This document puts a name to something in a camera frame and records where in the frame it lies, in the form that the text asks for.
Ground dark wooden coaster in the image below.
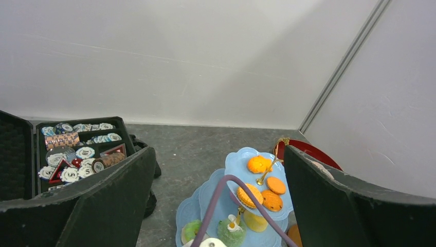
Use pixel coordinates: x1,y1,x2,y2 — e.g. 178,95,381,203
287,224,302,247

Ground orange round cookie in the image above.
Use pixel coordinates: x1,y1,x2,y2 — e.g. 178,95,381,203
237,183,264,209

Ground blue three-tier cake stand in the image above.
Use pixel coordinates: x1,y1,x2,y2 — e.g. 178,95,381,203
175,147,293,246

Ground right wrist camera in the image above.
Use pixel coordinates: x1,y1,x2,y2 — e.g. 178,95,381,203
183,238,227,247

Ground orange chip cookie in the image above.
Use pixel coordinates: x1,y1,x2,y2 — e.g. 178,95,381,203
261,190,283,212

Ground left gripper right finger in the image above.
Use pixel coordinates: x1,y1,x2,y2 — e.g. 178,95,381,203
284,146,435,246

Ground yellow cupcake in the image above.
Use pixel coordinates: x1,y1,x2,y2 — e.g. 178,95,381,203
243,210,269,233

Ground green frosted donut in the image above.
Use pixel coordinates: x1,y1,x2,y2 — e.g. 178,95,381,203
181,219,202,245

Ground green cupcake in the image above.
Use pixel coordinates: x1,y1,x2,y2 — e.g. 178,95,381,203
217,214,247,247

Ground red round tray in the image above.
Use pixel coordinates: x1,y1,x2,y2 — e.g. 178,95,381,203
272,137,342,171

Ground black open case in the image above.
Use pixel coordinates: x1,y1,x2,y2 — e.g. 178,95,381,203
1,111,147,201

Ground small orange cookie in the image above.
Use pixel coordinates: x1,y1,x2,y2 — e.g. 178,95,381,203
266,177,287,195

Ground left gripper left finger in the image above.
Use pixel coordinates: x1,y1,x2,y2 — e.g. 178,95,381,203
1,147,156,246

